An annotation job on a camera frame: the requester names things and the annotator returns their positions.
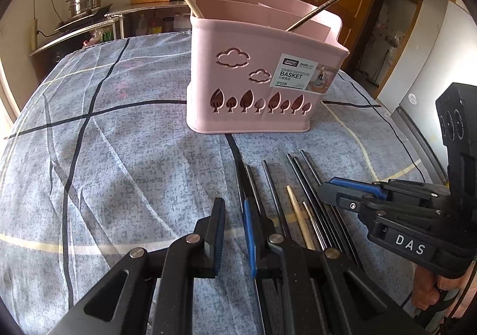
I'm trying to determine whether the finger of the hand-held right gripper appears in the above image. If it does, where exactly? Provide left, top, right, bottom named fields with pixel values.
left=317, top=184, right=440, bottom=231
left=323, top=177, right=450, bottom=216

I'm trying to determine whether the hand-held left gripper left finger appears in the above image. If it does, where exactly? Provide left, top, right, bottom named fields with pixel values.
left=48, top=198, right=227, bottom=335

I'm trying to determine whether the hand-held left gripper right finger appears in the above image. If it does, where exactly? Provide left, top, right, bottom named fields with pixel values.
left=242, top=198, right=429, bottom=335

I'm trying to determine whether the black chopstick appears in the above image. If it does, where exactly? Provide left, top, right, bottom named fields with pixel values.
left=243, top=166, right=266, bottom=220
left=286, top=154, right=339, bottom=249
left=261, top=160, right=290, bottom=239
left=293, top=157, right=351, bottom=254
left=300, top=150, right=364, bottom=269

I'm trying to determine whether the metal chopstick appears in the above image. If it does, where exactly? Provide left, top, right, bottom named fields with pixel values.
left=286, top=0, right=346, bottom=32
left=302, top=201, right=327, bottom=250

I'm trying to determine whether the pink plastic chopstick basket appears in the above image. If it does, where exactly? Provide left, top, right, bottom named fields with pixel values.
left=186, top=0, right=350, bottom=134

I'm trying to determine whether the person's right hand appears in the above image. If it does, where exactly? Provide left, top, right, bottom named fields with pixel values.
left=412, top=268, right=444, bottom=312

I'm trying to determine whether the blue checked blanket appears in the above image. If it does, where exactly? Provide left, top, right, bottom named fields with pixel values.
left=0, top=31, right=448, bottom=335

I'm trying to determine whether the white refrigerator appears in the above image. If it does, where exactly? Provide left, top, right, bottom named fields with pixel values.
left=376, top=3, right=477, bottom=186

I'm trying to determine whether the white plastic jug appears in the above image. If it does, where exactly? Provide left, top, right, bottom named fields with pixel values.
left=173, top=12, right=192, bottom=32

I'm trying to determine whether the bag of green vegetables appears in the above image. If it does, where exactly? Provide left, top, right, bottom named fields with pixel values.
left=83, top=27, right=114, bottom=49

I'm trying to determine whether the stainless steel shelf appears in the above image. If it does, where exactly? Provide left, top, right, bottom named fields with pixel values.
left=105, top=0, right=193, bottom=39

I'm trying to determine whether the low steel table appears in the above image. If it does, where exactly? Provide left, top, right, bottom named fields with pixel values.
left=29, top=17, right=124, bottom=58

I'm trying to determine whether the black gas stove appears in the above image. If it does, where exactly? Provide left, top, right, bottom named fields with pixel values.
left=55, top=3, right=114, bottom=32

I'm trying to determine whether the stainless steel steamer pot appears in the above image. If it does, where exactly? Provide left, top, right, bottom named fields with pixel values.
left=66, top=0, right=108, bottom=18

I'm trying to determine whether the beige power strip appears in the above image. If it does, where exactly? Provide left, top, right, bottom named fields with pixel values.
left=31, top=18, right=41, bottom=51

